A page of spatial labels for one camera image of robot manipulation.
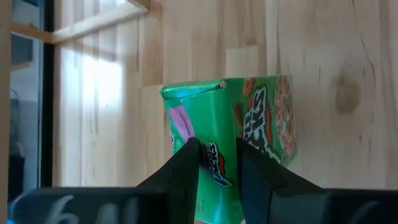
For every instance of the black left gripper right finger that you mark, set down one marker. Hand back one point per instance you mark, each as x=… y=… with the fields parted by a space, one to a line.
x=264 y=183

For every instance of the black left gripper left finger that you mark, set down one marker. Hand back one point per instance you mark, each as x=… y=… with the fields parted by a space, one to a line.
x=183 y=174

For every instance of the green Apple Jacks cereal box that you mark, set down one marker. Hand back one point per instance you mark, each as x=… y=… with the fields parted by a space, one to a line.
x=214 y=115

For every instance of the slatted light wooden shelf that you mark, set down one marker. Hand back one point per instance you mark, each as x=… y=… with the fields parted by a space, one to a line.
x=93 y=23

